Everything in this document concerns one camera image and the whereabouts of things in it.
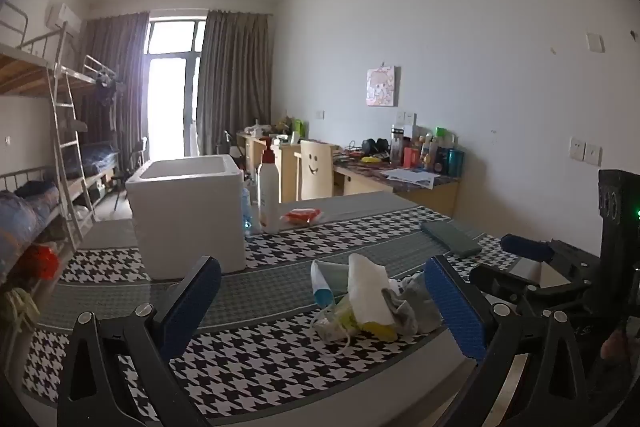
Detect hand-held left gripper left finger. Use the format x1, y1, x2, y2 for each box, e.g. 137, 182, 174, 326
57, 255, 223, 427

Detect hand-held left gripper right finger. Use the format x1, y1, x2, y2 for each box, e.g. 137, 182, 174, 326
424, 254, 606, 427

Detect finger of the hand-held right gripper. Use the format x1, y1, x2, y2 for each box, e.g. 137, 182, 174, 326
469, 263, 593, 323
501, 234, 603, 278

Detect grey sock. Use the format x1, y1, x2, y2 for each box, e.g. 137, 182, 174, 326
382, 274, 444, 335

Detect white foam box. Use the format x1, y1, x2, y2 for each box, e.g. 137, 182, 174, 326
125, 154, 247, 280

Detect white tissue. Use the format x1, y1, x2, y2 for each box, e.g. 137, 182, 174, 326
346, 253, 399, 325

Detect person's right hand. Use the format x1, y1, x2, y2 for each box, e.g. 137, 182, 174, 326
601, 328, 630, 362

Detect dark green flat case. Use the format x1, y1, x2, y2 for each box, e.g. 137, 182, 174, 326
421, 220, 482, 258

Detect houndstooth tablecloth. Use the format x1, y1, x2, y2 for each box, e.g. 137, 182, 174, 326
20, 192, 551, 427

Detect clear blue spray bottle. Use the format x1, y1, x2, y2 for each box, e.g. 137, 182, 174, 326
242, 179, 257, 234

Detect white pump bottle red cap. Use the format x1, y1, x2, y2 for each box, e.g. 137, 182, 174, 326
256, 138, 282, 233

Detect printed papers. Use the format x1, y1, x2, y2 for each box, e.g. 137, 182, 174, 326
385, 168, 441, 190

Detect row of bottles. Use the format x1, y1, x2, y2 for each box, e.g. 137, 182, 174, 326
390, 124, 465, 178

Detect red snack packet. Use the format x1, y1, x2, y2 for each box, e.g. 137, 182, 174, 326
280, 207, 321, 226

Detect light wooden desk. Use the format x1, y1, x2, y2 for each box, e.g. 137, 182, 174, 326
236, 132, 459, 218

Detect red plastic bag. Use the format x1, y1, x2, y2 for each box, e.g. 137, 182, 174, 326
20, 243, 61, 280

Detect wooden chair with smiley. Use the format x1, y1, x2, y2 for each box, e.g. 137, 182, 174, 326
298, 140, 333, 200

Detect blue bedding bundle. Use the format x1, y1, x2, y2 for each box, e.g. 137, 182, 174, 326
0, 189, 62, 268

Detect metal bunk ladder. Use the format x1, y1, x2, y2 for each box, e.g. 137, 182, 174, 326
46, 67, 96, 250

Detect balcony glass door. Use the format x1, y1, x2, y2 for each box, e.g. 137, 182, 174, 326
144, 19, 207, 158

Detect grey curtain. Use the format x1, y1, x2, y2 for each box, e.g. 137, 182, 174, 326
80, 12, 151, 160
196, 9, 273, 158

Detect dark hanging clothes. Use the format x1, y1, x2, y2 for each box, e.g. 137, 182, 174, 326
96, 74, 124, 108

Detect metal bunk bed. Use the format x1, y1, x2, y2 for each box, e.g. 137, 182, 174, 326
0, 2, 126, 258

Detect white air conditioner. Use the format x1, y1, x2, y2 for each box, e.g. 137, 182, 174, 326
46, 3, 82, 32

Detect pink wall picture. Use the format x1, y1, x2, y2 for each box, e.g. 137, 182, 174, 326
366, 66, 396, 106

